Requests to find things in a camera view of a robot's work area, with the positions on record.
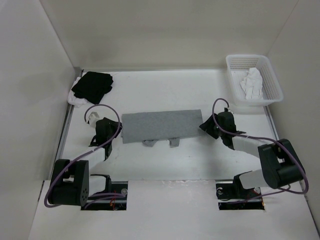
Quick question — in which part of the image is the crumpled white tank top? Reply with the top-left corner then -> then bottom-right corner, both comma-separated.
240,67 -> 263,100

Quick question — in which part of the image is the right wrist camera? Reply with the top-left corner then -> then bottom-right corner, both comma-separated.
224,107 -> 233,114

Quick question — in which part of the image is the grey tank top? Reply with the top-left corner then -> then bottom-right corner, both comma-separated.
121,109 -> 204,148

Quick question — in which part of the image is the folded black tank top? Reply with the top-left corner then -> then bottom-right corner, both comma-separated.
71,71 -> 114,105

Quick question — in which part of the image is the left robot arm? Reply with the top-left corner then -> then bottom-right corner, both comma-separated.
44,118 -> 122,208

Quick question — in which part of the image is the folded white tank top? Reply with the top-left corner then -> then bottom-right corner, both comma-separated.
67,77 -> 88,108

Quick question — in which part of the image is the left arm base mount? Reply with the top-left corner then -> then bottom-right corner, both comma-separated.
80,181 -> 129,211

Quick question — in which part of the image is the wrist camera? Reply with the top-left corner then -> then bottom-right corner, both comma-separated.
224,107 -> 233,114
85,111 -> 101,128

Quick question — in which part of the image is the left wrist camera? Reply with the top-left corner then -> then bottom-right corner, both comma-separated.
85,111 -> 101,128

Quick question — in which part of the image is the white plastic basket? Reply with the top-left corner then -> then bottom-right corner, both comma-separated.
225,54 -> 284,107

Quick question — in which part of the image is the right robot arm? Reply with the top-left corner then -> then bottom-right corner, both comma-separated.
199,109 -> 306,199

